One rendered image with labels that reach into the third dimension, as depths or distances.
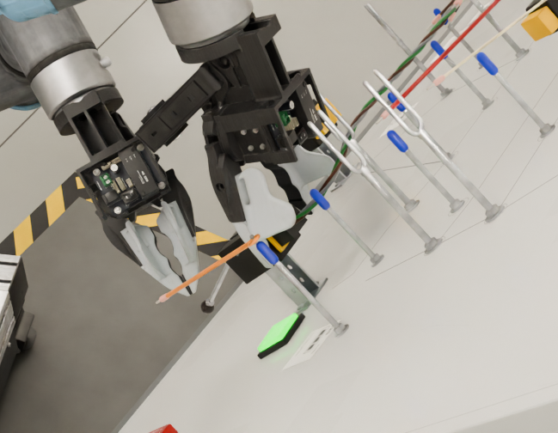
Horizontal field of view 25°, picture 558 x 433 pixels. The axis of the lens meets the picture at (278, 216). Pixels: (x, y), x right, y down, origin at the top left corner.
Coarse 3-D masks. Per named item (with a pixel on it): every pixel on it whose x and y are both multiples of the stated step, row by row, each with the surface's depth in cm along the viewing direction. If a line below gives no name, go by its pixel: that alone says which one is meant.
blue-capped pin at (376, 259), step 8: (312, 192) 107; (320, 200) 107; (328, 208) 107; (336, 216) 108; (344, 224) 108; (352, 232) 108; (360, 240) 108; (368, 248) 108; (376, 256) 108; (376, 264) 108
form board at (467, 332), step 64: (512, 0) 164; (448, 64) 161; (512, 64) 132; (384, 128) 159; (448, 128) 130; (512, 128) 110; (512, 192) 95; (320, 256) 128; (384, 256) 108; (448, 256) 94; (512, 256) 83; (256, 320) 126; (320, 320) 107; (384, 320) 93; (448, 320) 83; (512, 320) 74; (192, 384) 125; (256, 384) 106; (320, 384) 93; (384, 384) 82; (448, 384) 74; (512, 384) 67
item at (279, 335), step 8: (288, 320) 111; (296, 320) 111; (272, 328) 114; (280, 328) 111; (288, 328) 111; (296, 328) 111; (272, 336) 111; (280, 336) 110; (288, 336) 110; (264, 344) 111; (272, 344) 111; (280, 344) 110; (264, 352) 111; (272, 352) 111
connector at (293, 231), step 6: (294, 210) 113; (300, 222) 113; (294, 228) 112; (300, 228) 112; (276, 234) 112; (282, 234) 111; (288, 234) 111; (294, 234) 111; (276, 240) 112; (282, 240) 112; (288, 240) 112; (282, 246) 112
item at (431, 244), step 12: (324, 120) 98; (336, 132) 98; (348, 144) 98; (360, 156) 98; (348, 168) 97; (360, 168) 98; (372, 180) 98; (384, 192) 98; (396, 204) 98; (408, 216) 98; (420, 228) 99; (432, 240) 99
